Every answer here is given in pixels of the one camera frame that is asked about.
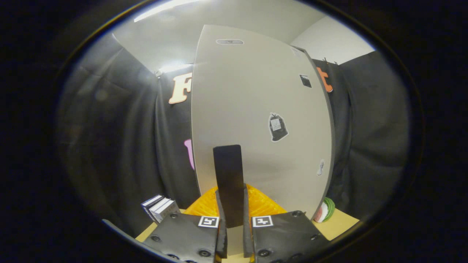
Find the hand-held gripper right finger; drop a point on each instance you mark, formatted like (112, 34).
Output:
(247, 219)

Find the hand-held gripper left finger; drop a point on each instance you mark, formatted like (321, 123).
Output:
(221, 219)

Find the white shoe cabinet door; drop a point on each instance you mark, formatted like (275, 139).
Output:
(237, 102)

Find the white book portrait cover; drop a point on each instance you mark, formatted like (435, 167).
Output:
(169, 210)

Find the white blue spine book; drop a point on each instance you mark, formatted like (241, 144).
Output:
(158, 206)

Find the dark blue book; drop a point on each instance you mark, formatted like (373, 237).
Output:
(148, 204)

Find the pink and green striped item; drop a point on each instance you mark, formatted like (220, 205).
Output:
(324, 211)

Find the black backdrop cloth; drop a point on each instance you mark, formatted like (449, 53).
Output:
(120, 146)

